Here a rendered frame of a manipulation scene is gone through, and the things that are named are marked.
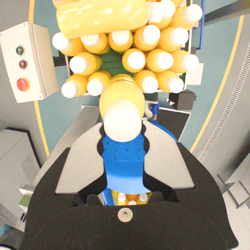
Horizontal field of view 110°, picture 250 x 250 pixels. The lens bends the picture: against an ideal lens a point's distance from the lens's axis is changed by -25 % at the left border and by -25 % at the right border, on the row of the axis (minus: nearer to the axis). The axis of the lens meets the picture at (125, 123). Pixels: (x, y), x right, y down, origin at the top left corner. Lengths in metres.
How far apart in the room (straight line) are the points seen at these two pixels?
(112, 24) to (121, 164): 0.30
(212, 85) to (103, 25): 1.70
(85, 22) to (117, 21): 0.06
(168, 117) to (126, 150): 1.20
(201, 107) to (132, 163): 1.64
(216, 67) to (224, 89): 0.37
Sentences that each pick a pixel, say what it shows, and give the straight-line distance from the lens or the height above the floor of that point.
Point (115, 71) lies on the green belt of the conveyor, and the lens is 0.48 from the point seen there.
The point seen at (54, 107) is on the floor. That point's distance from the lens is 1.73.
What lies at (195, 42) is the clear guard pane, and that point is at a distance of 0.56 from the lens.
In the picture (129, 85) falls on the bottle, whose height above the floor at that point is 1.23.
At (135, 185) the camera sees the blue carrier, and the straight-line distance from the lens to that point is 0.29.
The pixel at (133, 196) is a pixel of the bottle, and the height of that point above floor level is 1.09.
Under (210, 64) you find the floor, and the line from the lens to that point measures 1.77.
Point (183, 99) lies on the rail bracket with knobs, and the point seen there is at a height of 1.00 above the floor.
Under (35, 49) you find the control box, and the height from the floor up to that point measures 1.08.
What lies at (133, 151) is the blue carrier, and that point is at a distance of 0.33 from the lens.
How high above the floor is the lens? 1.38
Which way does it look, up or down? 61 degrees down
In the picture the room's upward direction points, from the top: 176 degrees clockwise
